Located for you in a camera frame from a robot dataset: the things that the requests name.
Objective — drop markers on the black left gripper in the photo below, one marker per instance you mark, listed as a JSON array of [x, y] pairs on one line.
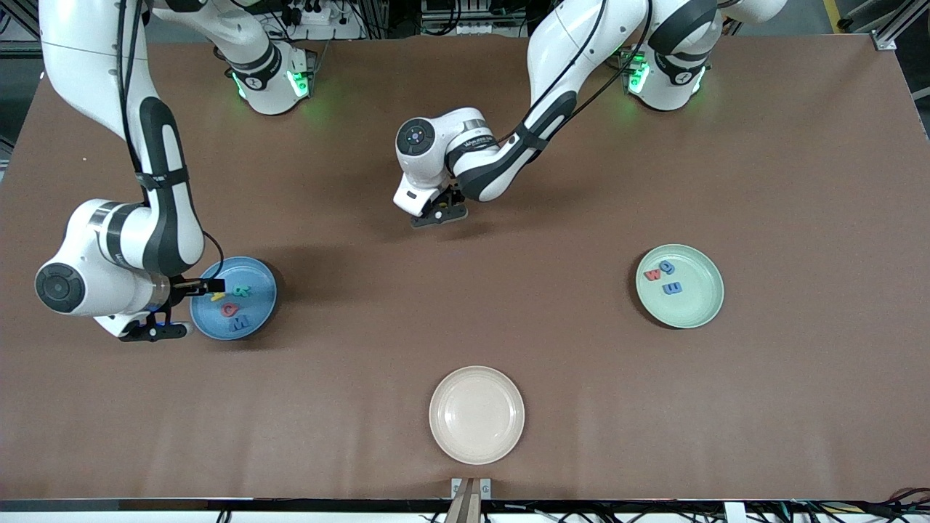
[[458, 197]]

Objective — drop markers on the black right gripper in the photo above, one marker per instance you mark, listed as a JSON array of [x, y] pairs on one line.
[[184, 286]]

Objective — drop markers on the red foam letter Q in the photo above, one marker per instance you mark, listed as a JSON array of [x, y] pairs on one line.
[[230, 309]]

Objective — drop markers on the teal foam letter R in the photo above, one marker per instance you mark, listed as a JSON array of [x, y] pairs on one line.
[[242, 291]]

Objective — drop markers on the blue foam letter M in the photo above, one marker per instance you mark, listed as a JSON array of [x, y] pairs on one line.
[[240, 324]]

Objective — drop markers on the red foam lowercase w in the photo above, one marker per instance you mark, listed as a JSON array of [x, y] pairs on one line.
[[653, 274]]

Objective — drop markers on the blue foam letter E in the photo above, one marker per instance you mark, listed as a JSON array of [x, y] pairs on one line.
[[673, 288]]

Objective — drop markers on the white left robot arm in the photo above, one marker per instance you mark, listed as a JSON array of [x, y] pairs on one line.
[[567, 43]]

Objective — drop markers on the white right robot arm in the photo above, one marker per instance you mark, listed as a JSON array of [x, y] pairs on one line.
[[94, 283]]

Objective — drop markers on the blue plate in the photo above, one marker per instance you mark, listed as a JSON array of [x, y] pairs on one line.
[[260, 316]]

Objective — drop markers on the cream plate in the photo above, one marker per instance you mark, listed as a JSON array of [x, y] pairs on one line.
[[476, 415]]

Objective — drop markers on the green plate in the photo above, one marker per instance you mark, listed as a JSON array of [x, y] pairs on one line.
[[690, 305]]

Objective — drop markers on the white power strip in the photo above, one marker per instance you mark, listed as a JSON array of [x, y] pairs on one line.
[[479, 27], [323, 18]]

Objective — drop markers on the brown table cover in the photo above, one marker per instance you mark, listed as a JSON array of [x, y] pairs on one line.
[[799, 399]]

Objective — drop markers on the black table edge rail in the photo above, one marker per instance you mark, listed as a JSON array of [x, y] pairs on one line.
[[145, 505]]

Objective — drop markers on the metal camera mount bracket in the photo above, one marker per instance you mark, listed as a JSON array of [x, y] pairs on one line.
[[471, 494]]

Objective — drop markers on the aluminium frame post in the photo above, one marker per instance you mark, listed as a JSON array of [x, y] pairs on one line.
[[897, 22], [18, 22]]

